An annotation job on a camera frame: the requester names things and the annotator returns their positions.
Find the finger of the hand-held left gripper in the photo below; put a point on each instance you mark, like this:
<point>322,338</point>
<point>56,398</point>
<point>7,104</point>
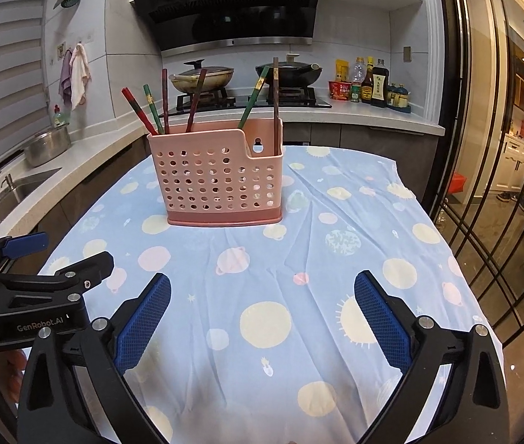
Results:
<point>26,245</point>
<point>58,280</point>

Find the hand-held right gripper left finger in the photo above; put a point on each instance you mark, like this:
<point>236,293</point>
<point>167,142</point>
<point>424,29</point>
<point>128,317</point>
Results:
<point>144,319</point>

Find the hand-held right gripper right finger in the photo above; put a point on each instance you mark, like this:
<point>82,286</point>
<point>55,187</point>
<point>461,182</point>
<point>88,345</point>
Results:
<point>382,319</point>

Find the pink perforated utensil holder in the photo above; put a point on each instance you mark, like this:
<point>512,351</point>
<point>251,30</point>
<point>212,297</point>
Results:
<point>206,171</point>

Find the red chopstick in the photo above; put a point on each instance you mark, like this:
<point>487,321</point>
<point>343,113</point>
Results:
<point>139,111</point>

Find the green chopstick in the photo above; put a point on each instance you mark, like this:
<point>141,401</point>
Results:
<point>153,108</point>
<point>252,99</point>

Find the dark maroon chopstick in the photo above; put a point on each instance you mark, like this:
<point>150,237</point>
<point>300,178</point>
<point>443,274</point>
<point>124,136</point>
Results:
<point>165,101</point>

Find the steel kitchen sink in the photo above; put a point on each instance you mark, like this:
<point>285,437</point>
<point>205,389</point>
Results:
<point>26,185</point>

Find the small chrome tap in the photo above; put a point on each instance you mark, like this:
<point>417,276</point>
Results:
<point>7,182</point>

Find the stainless steel pot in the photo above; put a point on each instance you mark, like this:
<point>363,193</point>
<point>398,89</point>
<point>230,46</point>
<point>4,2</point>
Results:
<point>47,145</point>

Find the blue planet-print tablecloth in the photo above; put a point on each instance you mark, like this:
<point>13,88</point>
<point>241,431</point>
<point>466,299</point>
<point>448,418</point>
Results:
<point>289,249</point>

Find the green dish soap bottle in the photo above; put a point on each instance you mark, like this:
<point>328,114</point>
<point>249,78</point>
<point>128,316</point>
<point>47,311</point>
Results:
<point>60,118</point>

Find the red box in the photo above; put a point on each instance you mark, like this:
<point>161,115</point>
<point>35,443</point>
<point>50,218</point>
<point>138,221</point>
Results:
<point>459,183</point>

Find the black-framed glass sliding door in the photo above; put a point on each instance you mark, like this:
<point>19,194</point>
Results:
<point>488,194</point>

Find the grey window blind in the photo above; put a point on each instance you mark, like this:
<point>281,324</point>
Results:
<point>3,78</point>

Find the purple hanging towel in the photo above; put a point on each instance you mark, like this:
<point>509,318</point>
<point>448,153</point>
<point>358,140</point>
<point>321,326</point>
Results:
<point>65,78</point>

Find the white hanging towel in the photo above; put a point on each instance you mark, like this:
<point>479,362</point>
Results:
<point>80,76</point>

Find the dark base cabinet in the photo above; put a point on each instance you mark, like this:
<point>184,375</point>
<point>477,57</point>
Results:
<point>382,141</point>

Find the white kitchen countertop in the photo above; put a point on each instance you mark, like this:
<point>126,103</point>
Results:
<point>382,118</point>

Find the white sideboard cabinet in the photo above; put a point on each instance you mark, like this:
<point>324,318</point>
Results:
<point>518,162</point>

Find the blue condiment jar set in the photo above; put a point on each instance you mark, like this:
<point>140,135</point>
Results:
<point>399,99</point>

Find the small green-cap bottle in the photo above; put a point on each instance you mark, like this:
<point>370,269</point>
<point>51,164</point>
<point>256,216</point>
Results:
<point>356,95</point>

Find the large dark soy sauce bottle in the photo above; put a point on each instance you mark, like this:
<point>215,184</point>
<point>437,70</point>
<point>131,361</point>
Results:
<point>380,88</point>

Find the red instant noodle cup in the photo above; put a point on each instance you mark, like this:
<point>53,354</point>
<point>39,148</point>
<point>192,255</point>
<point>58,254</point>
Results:
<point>339,90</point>

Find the yellow-cap brown sauce bottle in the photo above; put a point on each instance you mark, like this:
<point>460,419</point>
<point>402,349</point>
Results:
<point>367,85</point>

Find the black gas stove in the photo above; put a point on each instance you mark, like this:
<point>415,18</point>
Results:
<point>243,101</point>

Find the beige frying pan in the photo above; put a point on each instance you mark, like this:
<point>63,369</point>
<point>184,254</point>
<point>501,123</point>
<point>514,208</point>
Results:
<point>215,85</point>

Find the clear plastic bottle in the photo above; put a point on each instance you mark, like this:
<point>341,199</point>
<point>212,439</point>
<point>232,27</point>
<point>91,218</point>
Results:
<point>359,71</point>

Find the yellow seasoning packet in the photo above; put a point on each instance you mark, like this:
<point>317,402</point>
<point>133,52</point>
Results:
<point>342,70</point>

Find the black wok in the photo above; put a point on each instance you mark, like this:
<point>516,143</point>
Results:
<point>299,78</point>

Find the glass pan lid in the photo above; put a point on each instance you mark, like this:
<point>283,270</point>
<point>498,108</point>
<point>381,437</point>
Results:
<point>219,72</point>

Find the black wok lid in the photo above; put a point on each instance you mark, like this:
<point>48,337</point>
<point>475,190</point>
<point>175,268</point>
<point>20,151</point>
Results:
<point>293,64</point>

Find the black range hood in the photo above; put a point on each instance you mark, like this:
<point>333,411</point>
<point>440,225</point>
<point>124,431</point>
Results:
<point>225,9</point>

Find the white wall socket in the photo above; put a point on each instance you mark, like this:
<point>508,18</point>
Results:
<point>61,50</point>

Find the grey wall outlet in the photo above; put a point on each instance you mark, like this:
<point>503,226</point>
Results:
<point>407,54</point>

